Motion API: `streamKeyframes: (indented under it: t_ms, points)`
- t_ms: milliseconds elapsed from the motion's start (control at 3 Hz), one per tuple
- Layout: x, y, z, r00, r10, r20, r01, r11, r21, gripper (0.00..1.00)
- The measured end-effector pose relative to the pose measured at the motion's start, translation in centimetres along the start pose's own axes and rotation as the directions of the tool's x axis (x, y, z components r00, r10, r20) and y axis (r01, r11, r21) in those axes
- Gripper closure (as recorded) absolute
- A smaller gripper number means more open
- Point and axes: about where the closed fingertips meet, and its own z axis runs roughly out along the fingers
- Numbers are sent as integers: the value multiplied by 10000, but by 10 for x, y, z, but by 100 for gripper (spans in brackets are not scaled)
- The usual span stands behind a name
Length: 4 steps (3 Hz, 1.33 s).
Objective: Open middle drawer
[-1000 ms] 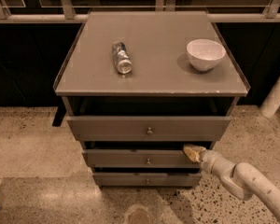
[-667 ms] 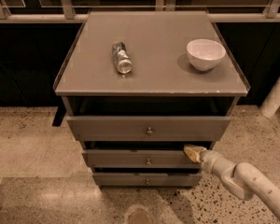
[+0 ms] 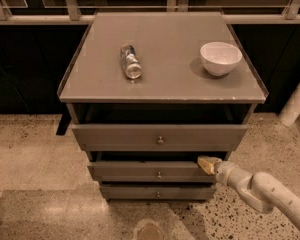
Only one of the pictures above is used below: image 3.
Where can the white cylindrical post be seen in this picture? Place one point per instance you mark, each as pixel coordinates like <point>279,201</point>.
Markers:
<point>291,110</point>

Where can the grey bottom drawer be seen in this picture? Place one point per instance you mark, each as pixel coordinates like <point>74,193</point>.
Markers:
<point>134,192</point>

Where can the metal window railing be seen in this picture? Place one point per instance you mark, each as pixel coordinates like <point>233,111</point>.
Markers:
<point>83,11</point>

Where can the grey top drawer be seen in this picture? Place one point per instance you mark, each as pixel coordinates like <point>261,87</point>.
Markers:
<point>155,138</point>

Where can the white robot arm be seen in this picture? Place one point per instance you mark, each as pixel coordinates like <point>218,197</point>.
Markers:
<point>261,191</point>

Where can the grey drawer cabinet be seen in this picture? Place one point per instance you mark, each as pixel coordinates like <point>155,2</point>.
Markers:
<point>174,88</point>

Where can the white ceramic bowl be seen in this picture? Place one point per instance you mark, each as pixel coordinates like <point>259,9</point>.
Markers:
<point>220,58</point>

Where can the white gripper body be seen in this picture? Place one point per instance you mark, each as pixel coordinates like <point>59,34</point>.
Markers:
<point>225,171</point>

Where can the grey drawer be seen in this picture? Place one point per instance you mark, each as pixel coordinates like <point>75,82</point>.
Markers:
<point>155,138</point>
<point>134,192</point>
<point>132,171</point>

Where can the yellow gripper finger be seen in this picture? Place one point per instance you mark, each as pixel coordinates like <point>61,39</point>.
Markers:
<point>207,164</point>

